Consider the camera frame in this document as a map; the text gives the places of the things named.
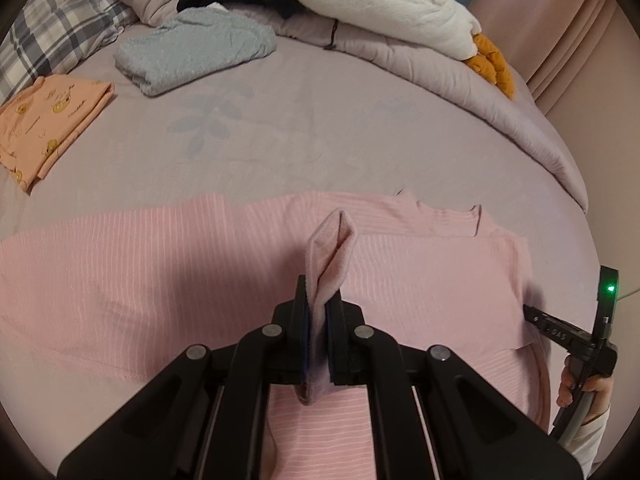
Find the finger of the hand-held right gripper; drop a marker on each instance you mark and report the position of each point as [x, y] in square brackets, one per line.
[555, 324]

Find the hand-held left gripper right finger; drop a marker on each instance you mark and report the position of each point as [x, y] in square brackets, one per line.
[328, 332]

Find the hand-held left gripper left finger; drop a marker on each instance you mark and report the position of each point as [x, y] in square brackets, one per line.
[305, 345]

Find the pink striped shirt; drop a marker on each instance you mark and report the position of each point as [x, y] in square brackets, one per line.
[150, 270]

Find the person's right forearm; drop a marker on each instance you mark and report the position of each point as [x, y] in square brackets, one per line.
[592, 435]

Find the person's right hand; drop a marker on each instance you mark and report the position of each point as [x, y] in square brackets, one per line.
[575, 385]

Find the lilac bed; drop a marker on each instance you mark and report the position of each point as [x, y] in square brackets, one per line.
[300, 150]

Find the lilac duvet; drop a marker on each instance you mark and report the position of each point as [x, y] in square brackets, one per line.
[440, 90]

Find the orange plush toy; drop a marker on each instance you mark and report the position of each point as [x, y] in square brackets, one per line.
[492, 65]

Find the pink curtain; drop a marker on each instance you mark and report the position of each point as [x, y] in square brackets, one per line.
[575, 35]

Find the grey-blue folded garment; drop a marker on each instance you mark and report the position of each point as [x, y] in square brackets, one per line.
[190, 45]

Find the white fluffy blanket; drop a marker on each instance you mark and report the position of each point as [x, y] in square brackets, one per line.
[380, 0]

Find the orange printed folded garment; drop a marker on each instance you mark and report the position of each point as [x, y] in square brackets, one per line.
[45, 125]

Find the plaid pillow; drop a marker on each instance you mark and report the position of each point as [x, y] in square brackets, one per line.
[55, 25]

